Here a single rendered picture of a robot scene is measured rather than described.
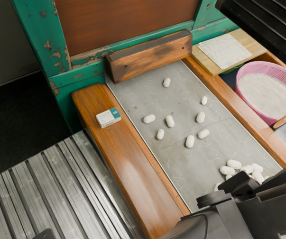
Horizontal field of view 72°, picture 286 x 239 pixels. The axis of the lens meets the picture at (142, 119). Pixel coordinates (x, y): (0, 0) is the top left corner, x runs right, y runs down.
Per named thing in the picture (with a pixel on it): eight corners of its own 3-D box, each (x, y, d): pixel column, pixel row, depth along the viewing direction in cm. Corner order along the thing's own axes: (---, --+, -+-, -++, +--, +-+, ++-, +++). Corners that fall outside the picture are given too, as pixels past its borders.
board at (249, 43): (212, 77, 68) (213, 75, 67) (185, 50, 74) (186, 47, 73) (271, 50, 79) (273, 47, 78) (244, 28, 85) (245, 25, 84)
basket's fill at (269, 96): (262, 139, 67) (274, 132, 62) (218, 93, 75) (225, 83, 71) (300, 113, 75) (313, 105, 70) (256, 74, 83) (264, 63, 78)
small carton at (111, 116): (101, 128, 53) (101, 125, 52) (96, 119, 55) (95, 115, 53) (121, 119, 55) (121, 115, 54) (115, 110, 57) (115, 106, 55)
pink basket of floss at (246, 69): (297, 144, 68) (321, 132, 60) (222, 123, 69) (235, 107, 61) (288, 88, 82) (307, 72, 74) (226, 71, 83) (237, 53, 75)
